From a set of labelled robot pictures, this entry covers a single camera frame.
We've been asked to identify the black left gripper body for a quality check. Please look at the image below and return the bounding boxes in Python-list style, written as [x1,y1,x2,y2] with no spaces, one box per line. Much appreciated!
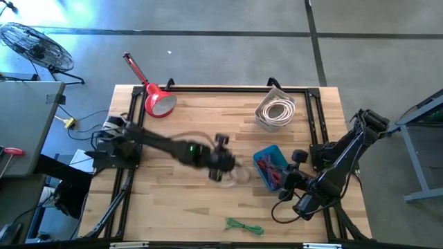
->
[207,133,239,183]

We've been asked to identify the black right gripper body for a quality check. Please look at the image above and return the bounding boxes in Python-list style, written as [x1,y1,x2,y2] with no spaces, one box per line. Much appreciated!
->
[278,150,312,201]

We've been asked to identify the large white cable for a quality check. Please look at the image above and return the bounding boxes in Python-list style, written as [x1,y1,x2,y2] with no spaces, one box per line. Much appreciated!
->
[217,162,253,190]

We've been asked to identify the purple cable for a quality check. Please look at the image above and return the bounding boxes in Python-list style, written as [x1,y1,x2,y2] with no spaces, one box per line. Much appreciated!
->
[261,155,283,190]

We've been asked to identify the blue plastic bin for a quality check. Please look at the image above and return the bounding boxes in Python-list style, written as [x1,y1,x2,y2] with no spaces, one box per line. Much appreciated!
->
[252,144,291,193]

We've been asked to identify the green cable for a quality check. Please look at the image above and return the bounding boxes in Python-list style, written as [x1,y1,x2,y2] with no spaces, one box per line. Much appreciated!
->
[224,216,266,237]

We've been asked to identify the white plastic bin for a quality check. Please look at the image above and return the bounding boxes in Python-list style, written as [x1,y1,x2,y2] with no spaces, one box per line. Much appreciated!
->
[254,86,298,134]

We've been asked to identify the silver metal bar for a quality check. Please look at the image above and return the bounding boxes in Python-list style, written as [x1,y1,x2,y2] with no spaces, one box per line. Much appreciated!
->
[302,243,343,249]
[109,241,150,249]

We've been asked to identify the red desk lamp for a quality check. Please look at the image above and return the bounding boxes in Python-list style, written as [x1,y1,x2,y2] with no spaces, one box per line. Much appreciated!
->
[123,52,178,119]

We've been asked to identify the person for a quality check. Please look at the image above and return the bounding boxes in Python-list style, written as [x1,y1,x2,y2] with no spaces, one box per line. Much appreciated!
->
[34,154,94,221]

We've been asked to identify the yellow power plug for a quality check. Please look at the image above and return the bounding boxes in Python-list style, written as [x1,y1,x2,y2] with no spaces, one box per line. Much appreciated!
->
[54,116,76,129]

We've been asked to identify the grey side table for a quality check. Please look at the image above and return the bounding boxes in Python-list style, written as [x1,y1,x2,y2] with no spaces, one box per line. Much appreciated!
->
[0,80,66,177]

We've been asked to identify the black floor fan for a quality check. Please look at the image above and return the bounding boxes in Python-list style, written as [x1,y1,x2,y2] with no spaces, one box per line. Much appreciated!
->
[0,22,86,86]

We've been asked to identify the black aluminium table frame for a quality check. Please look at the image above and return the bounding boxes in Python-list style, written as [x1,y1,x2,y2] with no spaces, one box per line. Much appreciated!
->
[82,84,373,249]

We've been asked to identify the grey metal-frame table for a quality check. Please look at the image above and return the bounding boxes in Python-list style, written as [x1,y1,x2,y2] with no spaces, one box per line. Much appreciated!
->
[384,88,443,203]

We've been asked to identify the red-handled tool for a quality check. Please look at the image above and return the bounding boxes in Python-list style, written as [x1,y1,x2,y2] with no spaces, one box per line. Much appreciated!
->
[0,147,26,179]

